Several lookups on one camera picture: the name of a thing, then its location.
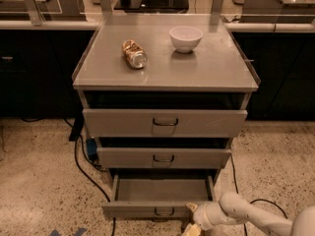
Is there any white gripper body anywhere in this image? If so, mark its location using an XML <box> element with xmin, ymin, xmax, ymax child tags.
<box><xmin>193</xmin><ymin>202</ymin><xmax>226</xmax><ymax>231</ymax></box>

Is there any grey bottom drawer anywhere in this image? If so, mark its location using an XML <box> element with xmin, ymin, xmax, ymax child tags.
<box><xmin>102</xmin><ymin>174</ymin><xmax>214</xmax><ymax>219</ymax></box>

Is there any grey drawer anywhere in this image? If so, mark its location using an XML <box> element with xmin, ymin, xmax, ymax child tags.
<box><xmin>102</xmin><ymin>174</ymin><xmax>214</xmax><ymax>219</ymax></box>
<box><xmin>97</xmin><ymin>147</ymin><xmax>230</xmax><ymax>169</ymax></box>
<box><xmin>83</xmin><ymin>109</ymin><xmax>247</xmax><ymax>138</ymax></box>

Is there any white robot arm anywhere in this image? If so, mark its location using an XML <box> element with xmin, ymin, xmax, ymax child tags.
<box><xmin>181</xmin><ymin>192</ymin><xmax>315</xmax><ymax>236</ymax></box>

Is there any grey middle drawer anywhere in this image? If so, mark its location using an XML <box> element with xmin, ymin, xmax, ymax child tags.
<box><xmin>97</xmin><ymin>147</ymin><xmax>230</xmax><ymax>169</ymax></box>

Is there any grey metal drawer cabinet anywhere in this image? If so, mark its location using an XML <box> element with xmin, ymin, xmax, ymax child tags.
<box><xmin>71</xmin><ymin>14</ymin><xmax>262</xmax><ymax>182</ymax></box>

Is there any grey top drawer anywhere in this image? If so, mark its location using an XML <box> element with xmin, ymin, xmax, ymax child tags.
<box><xmin>83</xmin><ymin>109</ymin><xmax>247</xmax><ymax>138</ymax></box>

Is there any blue box behind cabinet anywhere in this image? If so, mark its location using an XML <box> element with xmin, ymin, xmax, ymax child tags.
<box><xmin>86</xmin><ymin>139</ymin><xmax>97</xmax><ymax>160</ymax></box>

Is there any white ceramic bowl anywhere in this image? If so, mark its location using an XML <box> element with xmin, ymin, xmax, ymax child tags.
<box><xmin>169</xmin><ymin>26</ymin><xmax>203</xmax><ymax>53</ymax></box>

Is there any black cable on right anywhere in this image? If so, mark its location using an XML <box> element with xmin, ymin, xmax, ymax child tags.
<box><xmin>229</xmin><ymin>152</ymin><xmax>289</xmax><ymax>236</ymax></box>

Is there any black cable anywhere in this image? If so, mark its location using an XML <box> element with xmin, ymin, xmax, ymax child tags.
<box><xmin>20</xmin><ymin>116</ymin><xmax>117</xmax><ymax>236</ymax></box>
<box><xmin>229</xmin><ymin>152</ymin><xmax>289</xmax><ymax>236</ymax></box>

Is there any black cable on left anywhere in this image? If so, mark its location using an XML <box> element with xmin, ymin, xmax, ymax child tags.
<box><xmin>20</xmin><ymin>116</ymin><xmax>117</xmax><ymax>236</ymax></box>

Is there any white horizontal rail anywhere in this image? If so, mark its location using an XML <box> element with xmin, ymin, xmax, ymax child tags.
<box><xmin>0</xmin><ymin>19</ymin><xmax>315</xmax><ymax>33</ymax></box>

